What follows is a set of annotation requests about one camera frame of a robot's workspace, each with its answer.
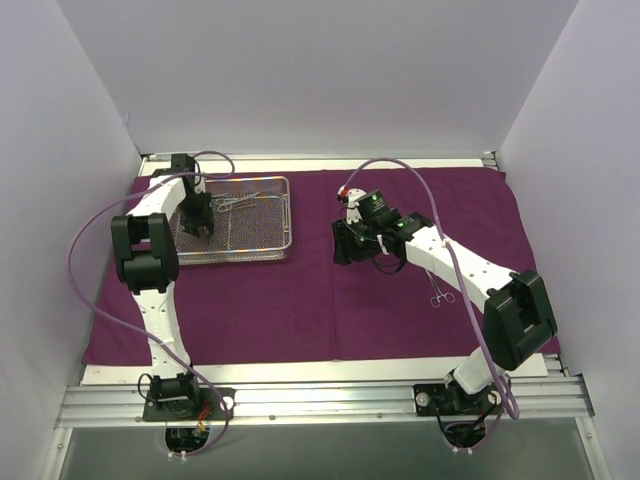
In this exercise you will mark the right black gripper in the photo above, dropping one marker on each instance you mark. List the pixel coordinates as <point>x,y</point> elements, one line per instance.
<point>343,245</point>

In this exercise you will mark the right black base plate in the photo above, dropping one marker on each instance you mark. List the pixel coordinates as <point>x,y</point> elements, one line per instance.
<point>432,399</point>

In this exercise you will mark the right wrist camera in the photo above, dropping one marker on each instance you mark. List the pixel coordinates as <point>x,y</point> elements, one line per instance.
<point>349,198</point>

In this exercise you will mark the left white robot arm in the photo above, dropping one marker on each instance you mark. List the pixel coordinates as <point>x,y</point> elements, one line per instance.
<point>146,260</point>

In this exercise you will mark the wire mesh instrument tray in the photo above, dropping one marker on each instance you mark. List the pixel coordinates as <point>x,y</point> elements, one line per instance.
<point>261,231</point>

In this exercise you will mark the steel scissors top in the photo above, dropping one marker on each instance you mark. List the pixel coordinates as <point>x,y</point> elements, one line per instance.
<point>225,203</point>

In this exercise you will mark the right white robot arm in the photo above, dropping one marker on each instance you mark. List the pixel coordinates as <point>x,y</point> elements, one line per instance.
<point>518,319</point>

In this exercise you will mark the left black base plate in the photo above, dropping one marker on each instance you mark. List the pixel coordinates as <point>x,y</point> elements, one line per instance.
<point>205,406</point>

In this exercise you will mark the steel forceps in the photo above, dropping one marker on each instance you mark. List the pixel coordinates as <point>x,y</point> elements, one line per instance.
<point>439,297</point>

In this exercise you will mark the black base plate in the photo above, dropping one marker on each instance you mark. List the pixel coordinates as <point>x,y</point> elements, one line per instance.
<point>432,399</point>
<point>205,406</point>

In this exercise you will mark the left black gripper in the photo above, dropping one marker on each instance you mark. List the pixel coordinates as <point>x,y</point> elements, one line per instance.
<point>198,223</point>

